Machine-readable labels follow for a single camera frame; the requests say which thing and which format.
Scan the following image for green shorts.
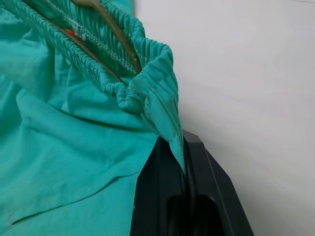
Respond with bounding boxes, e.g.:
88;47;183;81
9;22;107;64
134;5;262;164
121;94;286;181
0;0;187;236

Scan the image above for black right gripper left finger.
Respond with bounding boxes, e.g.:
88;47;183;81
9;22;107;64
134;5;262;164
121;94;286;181
129;136;189;236

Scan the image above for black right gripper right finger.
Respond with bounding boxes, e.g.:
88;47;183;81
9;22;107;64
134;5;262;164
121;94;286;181
181;130;247;236

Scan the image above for olive green wire hanger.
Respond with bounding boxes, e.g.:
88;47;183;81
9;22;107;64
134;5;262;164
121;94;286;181
21;0;143;87

